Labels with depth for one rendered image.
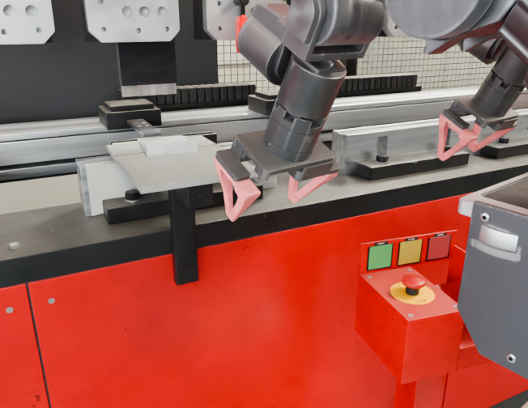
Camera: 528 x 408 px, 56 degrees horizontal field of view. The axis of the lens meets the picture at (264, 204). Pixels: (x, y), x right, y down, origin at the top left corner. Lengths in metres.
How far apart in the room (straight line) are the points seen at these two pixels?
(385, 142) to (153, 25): 0.60
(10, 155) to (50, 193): 2.27
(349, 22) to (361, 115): 1.02
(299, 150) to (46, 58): 0.99
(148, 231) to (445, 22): 0.62
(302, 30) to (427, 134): 0.86
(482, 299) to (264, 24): 0.36
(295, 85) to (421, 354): 0.52
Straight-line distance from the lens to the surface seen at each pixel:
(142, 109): 1.15
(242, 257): 0.93
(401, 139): 1.22
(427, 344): 0.85
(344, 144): 1.13
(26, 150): 1.17
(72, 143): 1.18
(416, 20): 0.37
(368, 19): 0.48
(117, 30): 0.88
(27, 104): 1.43
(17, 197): 3.39
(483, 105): 0.86
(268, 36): 0.53
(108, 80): 1.44
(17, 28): 0.87
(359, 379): 1.28
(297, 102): 0.50
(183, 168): 0.75
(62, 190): 3.45
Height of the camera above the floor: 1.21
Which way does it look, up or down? 20 degrees down
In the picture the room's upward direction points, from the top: straight up
